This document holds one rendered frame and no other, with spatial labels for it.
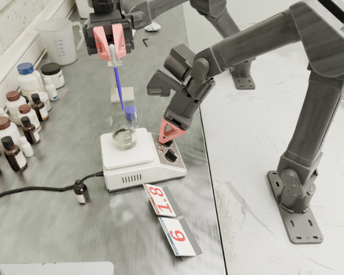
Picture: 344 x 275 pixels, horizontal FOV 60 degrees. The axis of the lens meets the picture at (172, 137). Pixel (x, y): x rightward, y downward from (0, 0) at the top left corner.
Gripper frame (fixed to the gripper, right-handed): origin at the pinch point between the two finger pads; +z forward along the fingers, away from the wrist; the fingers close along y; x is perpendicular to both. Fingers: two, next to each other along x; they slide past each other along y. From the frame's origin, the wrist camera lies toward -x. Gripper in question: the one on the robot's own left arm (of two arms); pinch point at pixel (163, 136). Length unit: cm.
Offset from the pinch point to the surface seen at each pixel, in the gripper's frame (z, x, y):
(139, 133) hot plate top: 1.4, -5.9, 2.5
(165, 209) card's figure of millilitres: 5.5, 7.5, 17.9
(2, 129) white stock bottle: 18.9, -36.0, 7.3
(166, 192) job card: 6.3, 7.1, 11.6
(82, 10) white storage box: 13, -63, -93
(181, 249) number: 4.4, 12.4, 26.8
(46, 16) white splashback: 16, -67, -66
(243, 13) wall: -28, 15, -150
